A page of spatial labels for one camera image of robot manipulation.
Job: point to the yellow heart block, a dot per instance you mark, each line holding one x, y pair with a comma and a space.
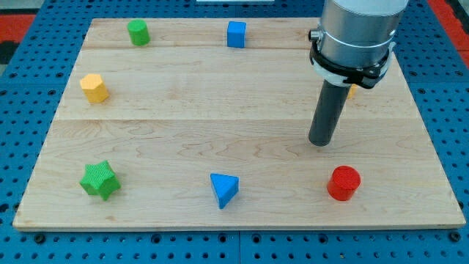
352, 91

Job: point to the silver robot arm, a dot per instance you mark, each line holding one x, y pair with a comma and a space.
353, 41

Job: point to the green star block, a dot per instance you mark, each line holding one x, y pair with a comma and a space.
100, 180

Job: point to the wooden board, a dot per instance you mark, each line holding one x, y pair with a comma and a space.
186, 105

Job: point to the blue triangle block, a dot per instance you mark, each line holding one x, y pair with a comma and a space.
225, 187

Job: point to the blue cube block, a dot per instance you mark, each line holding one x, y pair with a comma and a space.
236, 34

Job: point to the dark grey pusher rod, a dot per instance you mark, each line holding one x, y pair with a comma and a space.
327, 113

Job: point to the red cylinder block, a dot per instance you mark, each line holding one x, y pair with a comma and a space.
343, 183

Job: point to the green cylinder block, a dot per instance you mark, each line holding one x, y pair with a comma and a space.
138, 32

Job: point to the yellow hexagon block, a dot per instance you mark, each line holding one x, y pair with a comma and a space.
94, 88

